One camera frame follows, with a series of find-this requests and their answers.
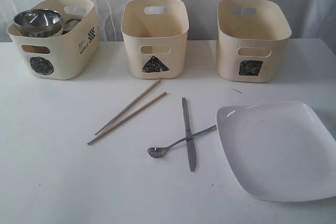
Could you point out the cream bin with triangle mark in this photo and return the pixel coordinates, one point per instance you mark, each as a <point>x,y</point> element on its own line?
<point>155,37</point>

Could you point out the white square plate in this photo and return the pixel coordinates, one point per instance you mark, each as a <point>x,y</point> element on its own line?
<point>278,152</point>

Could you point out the steel cup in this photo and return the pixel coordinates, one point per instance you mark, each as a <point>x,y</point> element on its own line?
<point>70,25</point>

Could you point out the steel table knife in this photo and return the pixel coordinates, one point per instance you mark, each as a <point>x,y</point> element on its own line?
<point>191,149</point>

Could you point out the steel spoon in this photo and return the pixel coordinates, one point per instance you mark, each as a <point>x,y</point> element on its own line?
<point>160,152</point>

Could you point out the cream bin with square mark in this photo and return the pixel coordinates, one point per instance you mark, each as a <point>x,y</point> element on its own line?
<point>251,38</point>

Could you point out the cream bin with circle mark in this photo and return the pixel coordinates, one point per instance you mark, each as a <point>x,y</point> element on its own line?
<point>64,56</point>

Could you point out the wooden chopstick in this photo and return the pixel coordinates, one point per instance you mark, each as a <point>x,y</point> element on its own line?
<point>129,106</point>
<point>110,129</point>

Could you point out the steel bowl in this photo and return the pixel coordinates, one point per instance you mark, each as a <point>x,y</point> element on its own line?
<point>38,22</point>

